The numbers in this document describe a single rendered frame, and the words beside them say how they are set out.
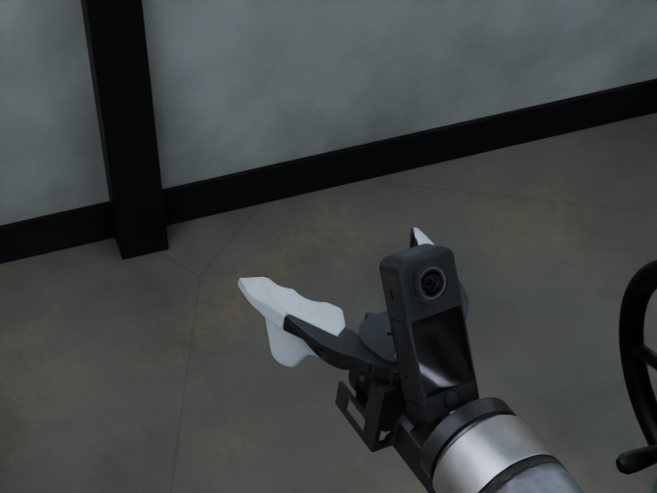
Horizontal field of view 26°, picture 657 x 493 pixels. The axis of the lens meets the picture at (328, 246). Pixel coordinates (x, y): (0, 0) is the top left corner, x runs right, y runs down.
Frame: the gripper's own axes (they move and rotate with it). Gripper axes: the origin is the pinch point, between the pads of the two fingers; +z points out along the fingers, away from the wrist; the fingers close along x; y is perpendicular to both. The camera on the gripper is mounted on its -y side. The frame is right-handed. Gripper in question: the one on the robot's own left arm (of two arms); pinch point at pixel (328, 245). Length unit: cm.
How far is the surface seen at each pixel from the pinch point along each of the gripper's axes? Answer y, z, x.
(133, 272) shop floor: 119, 124, 44
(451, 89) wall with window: 91, 122, 112
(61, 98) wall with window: 84, 137, 34
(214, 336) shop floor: 118, 101, 50
